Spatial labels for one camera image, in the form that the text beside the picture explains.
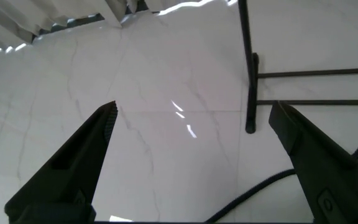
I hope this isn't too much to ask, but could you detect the black braided cable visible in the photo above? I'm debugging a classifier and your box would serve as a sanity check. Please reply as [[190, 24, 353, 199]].
[[205, 145, 358, 223]]

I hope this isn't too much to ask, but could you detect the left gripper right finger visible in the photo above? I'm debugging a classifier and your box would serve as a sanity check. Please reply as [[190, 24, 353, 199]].
[[268, 100, 358, 223]]

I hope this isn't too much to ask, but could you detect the black clothes rack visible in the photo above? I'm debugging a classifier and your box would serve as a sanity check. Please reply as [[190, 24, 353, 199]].
[[237, 0, 358, 134]]

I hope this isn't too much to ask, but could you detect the white curtain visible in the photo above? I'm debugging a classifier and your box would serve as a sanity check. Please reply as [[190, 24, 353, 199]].
[[0, 0, 229, 58]]

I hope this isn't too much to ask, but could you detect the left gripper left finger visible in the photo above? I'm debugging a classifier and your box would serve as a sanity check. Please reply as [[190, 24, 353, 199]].
[[4, 100, 119, 223]]

